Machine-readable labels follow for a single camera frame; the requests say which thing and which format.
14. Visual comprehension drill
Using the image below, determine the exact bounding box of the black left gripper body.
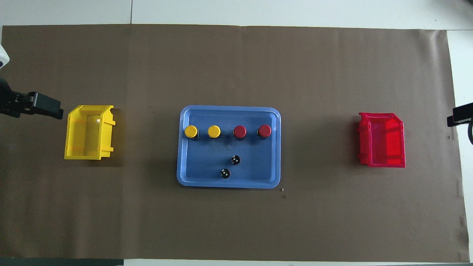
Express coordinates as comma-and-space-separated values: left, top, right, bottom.
0, 78, 34, 118

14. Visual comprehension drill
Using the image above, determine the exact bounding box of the yellow plastic bin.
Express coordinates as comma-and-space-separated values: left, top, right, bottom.
64, 105, 116, 160

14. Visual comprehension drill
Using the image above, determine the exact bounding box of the red plastic bin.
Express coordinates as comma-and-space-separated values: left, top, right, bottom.
357, 112, 406, 168

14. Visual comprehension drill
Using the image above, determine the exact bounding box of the blue plastic tray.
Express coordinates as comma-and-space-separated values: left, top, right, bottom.
177, 105, 281, 189

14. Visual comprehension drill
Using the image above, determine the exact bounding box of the brown paper mat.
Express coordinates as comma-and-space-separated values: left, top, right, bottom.
0, 24, 470, 263

